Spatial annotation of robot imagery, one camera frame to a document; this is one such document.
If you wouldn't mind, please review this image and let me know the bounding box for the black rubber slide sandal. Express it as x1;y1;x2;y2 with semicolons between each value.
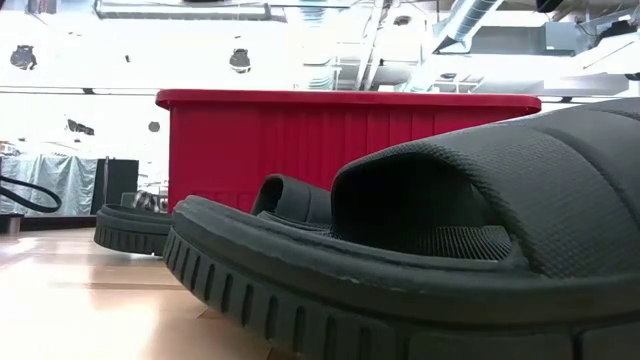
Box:
162;97;640;360
93;173;334;257

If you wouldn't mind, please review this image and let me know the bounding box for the red plastic bin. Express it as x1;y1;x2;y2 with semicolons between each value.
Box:
155;88;543;215

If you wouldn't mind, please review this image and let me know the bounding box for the dark striped object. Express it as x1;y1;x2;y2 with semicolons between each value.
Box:
120;189;169;213

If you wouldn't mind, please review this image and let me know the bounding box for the black cabinet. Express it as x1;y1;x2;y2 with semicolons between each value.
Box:
91;158;140;215

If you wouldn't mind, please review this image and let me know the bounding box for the grey tarp curtain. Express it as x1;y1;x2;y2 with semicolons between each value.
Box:
0;153;99;217

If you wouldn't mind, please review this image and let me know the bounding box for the dark dome camera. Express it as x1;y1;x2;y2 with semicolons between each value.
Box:
229;48;252;75

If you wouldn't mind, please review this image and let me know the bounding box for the silver ventilation duct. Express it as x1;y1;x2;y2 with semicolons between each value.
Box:
433;0;504;55

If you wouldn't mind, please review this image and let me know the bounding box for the black aluminium frame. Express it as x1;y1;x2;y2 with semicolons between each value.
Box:
22;214;97;232

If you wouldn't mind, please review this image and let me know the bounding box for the thick black cable loop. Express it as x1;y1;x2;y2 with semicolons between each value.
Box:
0;174;63;215

